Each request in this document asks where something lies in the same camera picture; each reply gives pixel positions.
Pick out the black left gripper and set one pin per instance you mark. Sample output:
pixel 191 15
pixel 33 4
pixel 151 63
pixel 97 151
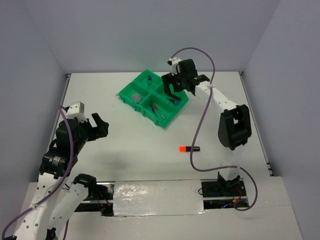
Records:
pixel 100 130

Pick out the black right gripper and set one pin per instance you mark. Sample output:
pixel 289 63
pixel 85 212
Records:
pixel 168 79

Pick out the blue highlighter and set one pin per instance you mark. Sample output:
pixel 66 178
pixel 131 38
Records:
pixel 174 101

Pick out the small blue-capped bottle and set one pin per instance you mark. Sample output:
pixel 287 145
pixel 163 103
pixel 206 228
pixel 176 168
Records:
pixel 149 81

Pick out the clear tub of paperclips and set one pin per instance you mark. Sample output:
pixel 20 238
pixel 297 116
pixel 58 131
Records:
pixel 136 98

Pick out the orange highlighter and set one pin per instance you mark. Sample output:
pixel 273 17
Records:
pixel 184 149

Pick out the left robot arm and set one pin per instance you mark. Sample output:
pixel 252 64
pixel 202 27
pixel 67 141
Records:
pixel 47 216

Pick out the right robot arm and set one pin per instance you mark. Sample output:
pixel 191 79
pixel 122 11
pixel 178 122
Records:
pixel 234 126

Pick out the green four-compartment bin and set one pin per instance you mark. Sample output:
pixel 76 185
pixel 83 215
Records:
pixel 155 95

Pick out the silver tape sheet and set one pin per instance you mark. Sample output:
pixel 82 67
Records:
pixel 157 198

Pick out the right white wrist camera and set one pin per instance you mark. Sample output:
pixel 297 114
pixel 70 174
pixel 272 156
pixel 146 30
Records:
pixel 173 62

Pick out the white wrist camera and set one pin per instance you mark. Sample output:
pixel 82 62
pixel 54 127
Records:
pixel 173 62
pixel 76 111

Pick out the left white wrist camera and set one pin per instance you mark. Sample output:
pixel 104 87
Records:
pixel 76 111

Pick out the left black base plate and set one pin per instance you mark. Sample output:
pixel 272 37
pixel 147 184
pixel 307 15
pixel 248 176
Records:
pixel 101 201

